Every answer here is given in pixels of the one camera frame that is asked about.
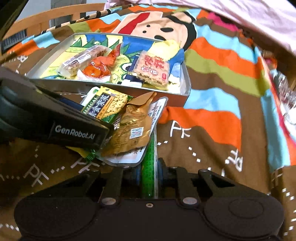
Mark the green sausage stick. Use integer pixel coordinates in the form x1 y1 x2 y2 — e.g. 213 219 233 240
141 131 158 199

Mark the white snack pouch with barcode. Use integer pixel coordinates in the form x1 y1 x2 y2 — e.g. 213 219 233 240
96 92 168 167

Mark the gold foil snack pouch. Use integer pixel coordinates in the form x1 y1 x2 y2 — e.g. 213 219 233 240
100 91 157 157

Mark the nut bar clear wrapper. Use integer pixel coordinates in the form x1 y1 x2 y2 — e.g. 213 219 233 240
56 45 111 79

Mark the yellow green biscuit packet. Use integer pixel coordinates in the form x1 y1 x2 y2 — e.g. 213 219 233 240
67 85 134 162

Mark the orange snack clear pouch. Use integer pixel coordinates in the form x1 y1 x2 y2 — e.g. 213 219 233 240
76 43 121 83

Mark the blue white snack packet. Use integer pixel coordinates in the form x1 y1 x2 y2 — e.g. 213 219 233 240
121 55 144 88

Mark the rice cracker packet red text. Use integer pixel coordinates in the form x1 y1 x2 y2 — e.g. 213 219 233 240
134 51 170 90

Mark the black plastic crate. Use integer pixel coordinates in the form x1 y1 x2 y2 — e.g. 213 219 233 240
1 30 27 55

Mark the colourful cartoon monkey blanket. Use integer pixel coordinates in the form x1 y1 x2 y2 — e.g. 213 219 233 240
1 4 295 240

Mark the metal tray with dinosaur drawing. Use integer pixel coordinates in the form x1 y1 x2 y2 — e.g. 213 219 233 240
27 33 191 107

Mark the floral white quilt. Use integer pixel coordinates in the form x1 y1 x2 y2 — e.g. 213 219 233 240
270 69 295 132

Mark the pink draped sheet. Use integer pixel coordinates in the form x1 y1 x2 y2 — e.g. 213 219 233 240
104 0 296 56

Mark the wooden bed rail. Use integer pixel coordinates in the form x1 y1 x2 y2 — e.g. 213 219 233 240
3 3 104 39

